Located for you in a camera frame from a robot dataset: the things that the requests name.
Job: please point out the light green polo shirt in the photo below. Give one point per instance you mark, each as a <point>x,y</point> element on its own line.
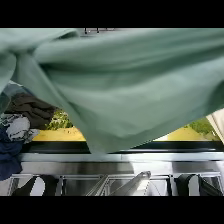
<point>133,83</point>

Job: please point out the brown garment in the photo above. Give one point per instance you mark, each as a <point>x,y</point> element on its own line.
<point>31,108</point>

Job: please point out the grey white patterned garment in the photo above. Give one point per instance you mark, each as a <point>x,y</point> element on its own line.
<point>16,126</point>

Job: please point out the cream garment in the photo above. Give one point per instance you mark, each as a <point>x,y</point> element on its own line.
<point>218,125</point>

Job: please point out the navy blue garment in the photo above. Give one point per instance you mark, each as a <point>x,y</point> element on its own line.
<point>8,160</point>

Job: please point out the silver frame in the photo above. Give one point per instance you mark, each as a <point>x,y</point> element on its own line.
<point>66,165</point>

